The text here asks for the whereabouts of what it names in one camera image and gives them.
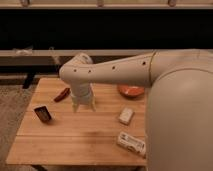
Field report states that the wooden table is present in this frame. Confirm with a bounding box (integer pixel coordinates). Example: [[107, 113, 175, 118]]
[[7, 78, 146, 166]]

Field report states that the red chili pepper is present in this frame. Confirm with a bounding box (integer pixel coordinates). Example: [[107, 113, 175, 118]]
[[54, 88, 70, 102]]

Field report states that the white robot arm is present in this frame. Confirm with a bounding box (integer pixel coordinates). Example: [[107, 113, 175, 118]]
[[59, 49, 213, 171]]

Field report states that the dark upright eraser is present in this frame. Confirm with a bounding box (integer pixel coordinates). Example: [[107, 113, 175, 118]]
[[34, 106, 52, 122]]

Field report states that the white snack packet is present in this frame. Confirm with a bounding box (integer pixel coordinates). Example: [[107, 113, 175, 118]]
[[117, 132, 146, 157]]

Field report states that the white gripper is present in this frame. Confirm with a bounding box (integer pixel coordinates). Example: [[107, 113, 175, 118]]
[[70, 83, 96, 113]]

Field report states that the orange bowl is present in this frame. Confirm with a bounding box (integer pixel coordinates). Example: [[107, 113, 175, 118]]
[[117, 85, 145, 98]]

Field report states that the small white box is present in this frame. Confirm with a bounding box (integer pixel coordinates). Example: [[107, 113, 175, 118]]
[[118, 108, 134, 125]]

